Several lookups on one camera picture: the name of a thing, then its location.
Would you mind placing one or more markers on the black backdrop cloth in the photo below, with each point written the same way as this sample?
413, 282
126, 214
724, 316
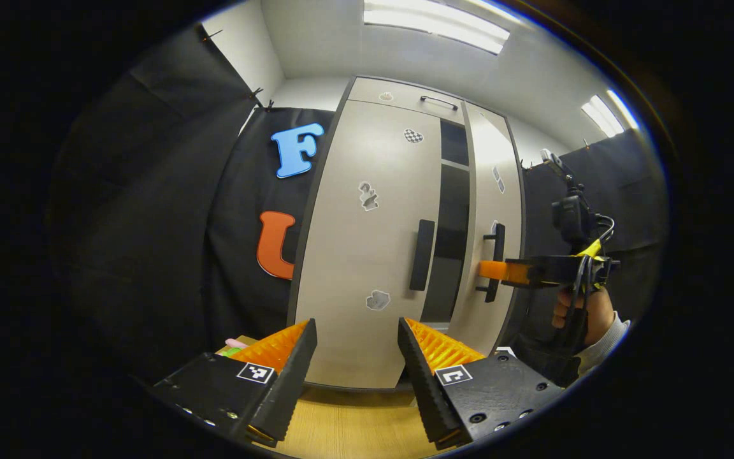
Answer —
634, 191
150, 210

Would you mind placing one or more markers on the small ceiling light panel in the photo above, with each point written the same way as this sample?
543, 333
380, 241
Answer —
603, 116

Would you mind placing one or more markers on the beige shoe cabinet door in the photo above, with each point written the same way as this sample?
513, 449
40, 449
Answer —
354, 268
478, 204

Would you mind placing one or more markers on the pink object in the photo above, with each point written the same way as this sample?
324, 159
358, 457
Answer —
236, 343

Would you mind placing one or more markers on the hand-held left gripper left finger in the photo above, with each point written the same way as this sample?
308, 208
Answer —
294, 376

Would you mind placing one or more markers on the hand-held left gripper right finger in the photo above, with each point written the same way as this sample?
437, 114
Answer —
424, 382

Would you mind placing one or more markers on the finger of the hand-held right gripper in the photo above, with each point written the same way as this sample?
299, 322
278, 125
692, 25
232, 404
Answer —
501, 271

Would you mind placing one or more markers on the small white object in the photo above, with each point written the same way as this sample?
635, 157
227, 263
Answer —
506, 350

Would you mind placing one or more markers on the large ceiling light panel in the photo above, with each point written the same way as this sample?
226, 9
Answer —
437, 25

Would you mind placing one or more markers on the double-door shoe cabinet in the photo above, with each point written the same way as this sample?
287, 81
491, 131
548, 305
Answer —
405, 95

